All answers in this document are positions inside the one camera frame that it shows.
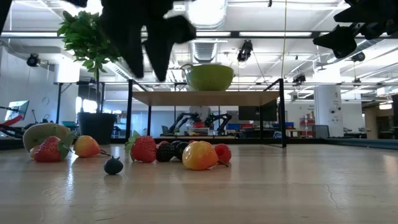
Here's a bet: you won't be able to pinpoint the tilted computer monitor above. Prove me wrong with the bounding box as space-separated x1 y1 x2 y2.
5 100 30 122

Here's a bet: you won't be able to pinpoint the grey chair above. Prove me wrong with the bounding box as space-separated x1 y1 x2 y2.
312 124 331 139

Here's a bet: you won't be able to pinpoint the green plastic colander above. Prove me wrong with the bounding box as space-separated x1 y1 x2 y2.
180 63 235 92

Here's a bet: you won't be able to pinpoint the black metal workstation frame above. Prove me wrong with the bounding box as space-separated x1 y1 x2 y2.
53 80 108 125

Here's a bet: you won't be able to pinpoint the white building column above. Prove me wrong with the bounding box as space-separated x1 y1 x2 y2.
313 85 345 138

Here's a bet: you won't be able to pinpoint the dark blueberry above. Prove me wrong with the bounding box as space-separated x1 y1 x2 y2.
103 156 124 175

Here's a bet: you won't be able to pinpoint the small peach with stem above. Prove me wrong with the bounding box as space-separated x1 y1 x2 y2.
73 135 112 159

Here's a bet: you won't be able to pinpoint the green plant in black pot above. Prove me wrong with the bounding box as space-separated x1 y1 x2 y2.
57 10 123 146

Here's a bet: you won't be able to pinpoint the black flat screen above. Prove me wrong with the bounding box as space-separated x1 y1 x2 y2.
238 105 279 123

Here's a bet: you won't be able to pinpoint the red strawberry green leaves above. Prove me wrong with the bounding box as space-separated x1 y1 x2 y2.
33 133 75 163
124 129 158 164

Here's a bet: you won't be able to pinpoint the person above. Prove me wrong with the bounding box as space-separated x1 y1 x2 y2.
190 105 212 123

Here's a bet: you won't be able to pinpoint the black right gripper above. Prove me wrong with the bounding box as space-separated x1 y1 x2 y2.
312 1 398 60

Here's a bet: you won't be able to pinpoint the yellow-orange peach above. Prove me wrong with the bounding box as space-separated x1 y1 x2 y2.
182 140 220 171

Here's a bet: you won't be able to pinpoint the black ceiling spotlight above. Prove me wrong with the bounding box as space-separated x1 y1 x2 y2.
292 73 307 85
26 53 40 68
236 39 254 63
350 50 366 63

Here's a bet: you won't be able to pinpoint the silver ventilation duct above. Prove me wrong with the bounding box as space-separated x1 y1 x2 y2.
184 0 229 65

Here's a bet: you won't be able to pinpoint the red slanted bar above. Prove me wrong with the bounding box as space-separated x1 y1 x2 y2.
0 114 24 132

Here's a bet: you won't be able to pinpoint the wooden shelf riser black legs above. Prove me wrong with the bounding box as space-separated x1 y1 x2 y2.
125 78 287 149

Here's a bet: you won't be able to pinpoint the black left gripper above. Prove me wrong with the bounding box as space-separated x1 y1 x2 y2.
99 0 198 83

